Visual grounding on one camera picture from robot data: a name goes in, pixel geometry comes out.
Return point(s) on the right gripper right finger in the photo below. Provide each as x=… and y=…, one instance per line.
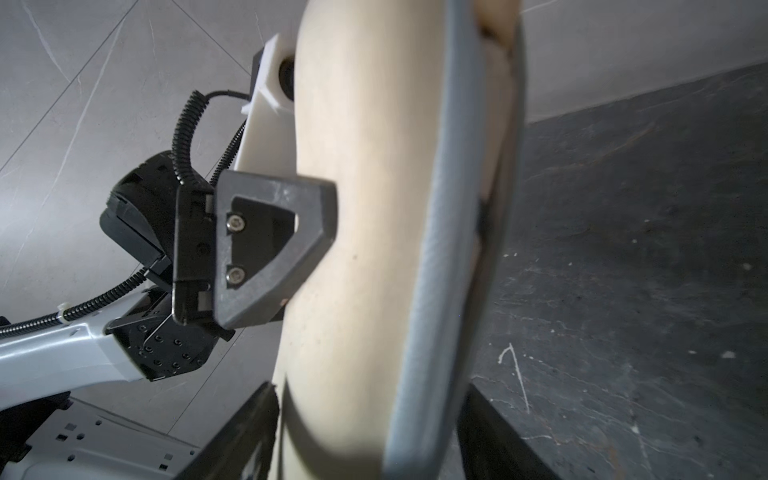
x=490, y=448

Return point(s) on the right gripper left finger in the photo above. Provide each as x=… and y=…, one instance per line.
x=243, y=448

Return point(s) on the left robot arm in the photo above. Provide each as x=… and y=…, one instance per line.
x=156, y=324

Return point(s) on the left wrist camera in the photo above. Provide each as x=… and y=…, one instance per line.
x=268, y=145

